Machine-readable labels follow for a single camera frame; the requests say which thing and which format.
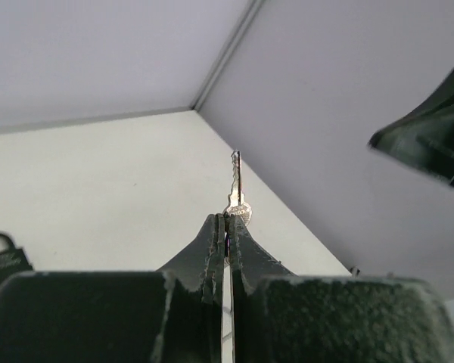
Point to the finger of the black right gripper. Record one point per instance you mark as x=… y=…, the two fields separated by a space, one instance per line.
x=423 y=139

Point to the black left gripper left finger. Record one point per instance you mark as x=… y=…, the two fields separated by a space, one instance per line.
x=173 y=314

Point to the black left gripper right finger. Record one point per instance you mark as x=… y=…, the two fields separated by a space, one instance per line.
x=282 y=317

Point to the small silver key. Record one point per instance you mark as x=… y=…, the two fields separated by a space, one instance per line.
x=236 y=203

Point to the black padlock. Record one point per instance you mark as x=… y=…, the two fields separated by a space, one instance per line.
x=13 y=259

